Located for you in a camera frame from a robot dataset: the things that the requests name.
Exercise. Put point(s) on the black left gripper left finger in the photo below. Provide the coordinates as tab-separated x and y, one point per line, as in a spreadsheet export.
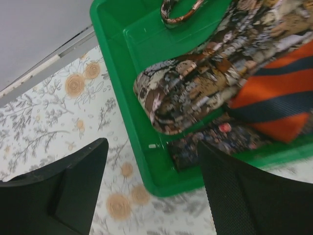
56	199

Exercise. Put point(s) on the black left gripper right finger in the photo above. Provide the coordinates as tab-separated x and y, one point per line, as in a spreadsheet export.
245	200

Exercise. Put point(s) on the brown cat print tie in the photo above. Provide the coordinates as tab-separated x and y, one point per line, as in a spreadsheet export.
179	92

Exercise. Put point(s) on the dark blue patterned tie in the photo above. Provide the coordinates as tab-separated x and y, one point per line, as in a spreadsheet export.
230	137

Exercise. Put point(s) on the floral print table mat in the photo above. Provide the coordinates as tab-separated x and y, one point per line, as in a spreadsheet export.
70	109

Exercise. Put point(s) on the orange navy striped tie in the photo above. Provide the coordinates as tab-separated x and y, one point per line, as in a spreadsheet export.
278	99

